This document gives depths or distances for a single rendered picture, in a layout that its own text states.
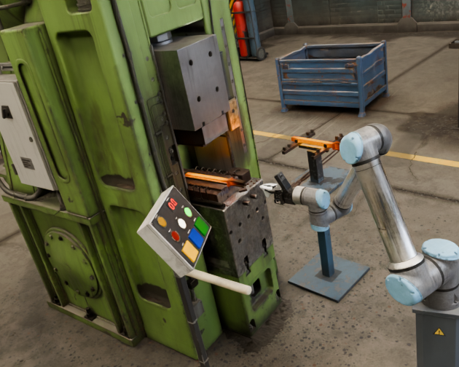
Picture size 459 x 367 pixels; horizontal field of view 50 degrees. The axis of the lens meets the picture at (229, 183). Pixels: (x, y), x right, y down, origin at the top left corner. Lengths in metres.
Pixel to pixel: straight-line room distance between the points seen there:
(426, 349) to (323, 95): 4.35
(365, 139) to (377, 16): 8.65
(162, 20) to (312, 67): 4.01
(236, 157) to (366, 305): 1.23
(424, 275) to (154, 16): 1.65
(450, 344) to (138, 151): 1.65
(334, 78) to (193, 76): 3.95
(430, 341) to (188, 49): 1.73
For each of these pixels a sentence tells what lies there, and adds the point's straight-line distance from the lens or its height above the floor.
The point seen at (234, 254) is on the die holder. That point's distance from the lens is 2.77.
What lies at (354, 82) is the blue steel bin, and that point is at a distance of 6.13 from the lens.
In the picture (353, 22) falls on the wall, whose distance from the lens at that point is 10.89.
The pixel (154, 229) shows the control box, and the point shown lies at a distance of 2.08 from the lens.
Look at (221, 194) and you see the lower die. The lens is 2.67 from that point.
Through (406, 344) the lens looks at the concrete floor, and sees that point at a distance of 3.06.
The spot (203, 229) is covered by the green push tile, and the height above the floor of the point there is 1.00.
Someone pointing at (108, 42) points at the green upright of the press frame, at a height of 1.87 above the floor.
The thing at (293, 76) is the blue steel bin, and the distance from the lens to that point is 6.51.
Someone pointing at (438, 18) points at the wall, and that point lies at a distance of 10.07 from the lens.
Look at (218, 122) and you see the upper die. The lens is 2.59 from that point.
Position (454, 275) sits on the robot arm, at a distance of 2.31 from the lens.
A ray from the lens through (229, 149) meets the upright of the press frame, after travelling 2.93.
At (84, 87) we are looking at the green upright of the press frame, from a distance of 2.62.
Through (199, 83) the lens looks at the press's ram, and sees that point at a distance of 2.47.
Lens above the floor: 2.17
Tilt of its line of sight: 26 degrees down
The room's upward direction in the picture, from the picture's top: 12 degrees counter-clockwise
